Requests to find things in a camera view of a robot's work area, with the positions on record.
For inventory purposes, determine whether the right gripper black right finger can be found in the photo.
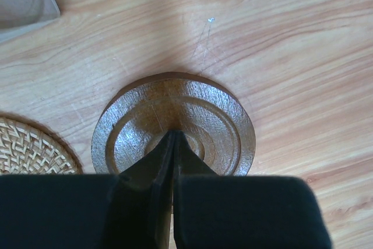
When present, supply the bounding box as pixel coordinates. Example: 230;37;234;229
173;132;333;248

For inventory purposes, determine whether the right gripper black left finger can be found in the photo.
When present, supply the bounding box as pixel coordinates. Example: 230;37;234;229
1;132;175;248

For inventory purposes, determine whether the brown round coaster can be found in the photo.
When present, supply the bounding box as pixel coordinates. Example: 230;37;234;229
91;72;256;176

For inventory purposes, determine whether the woven rattan coaster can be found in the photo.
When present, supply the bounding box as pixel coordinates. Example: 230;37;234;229
1;117;82;175

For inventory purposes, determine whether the wooden clothes rack frame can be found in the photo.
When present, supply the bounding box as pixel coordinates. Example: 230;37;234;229
1;0;61;43

